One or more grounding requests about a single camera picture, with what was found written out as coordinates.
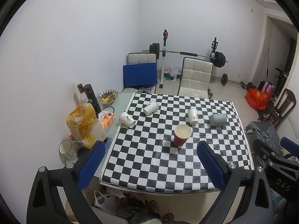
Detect red ribbed paper cup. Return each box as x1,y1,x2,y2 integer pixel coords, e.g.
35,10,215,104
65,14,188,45
173,124,192,146

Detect grey cylindrical cup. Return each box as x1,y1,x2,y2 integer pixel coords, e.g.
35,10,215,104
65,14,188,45
209,114,228,126

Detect white cup with bamboo print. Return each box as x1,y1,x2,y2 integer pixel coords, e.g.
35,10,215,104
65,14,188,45
187,109,198,126

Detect white cup with calligraphy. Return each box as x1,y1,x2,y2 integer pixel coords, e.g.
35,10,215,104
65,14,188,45
119,112,136,128

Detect white paper cup back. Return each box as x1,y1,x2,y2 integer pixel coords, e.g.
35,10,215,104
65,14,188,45
143,101,159,116

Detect grey cloth pile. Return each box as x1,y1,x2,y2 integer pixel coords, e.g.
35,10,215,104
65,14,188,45
245,121,283,156

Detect dark wooden chair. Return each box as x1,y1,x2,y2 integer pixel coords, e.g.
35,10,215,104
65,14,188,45
258,88,296,128

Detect red plastic bag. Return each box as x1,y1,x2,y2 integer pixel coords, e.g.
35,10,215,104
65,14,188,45
245,88,272,110

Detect white ceramic mug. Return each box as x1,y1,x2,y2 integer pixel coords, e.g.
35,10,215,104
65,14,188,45
59,140,78,165

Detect pink suitcase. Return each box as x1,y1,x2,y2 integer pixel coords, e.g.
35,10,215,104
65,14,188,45
258,81,275,94

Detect white plastic bag under table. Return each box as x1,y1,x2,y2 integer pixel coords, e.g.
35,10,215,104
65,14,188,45
94,188,129,217

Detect small dumbbell on floor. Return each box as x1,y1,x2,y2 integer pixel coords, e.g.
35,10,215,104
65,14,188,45
221,73,246,86

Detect yellow snack bag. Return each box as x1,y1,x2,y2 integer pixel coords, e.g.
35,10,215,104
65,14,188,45
66,103,107,149

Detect black white checkered tablecloth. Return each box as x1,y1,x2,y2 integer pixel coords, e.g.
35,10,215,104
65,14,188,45
99,93,253,194

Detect barbell with black plates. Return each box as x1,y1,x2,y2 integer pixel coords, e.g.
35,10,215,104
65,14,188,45
142,42,228,68

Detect orange tissue pack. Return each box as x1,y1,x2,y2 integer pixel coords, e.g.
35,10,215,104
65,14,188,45
98,111,115,131

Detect white padded chair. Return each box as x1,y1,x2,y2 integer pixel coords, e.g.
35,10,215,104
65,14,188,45
177,57,213,98

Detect black cylindrical bottle box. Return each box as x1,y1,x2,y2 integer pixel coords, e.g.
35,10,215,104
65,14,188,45
83,84,101,119

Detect barbell rack stand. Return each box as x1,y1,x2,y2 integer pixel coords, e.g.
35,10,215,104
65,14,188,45
159,29,217,88

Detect patterned snack bowl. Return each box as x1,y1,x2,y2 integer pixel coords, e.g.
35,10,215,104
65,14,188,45
99,90,118,105

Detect plastic bag by rack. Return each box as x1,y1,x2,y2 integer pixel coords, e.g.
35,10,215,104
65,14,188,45
167,66,180,82

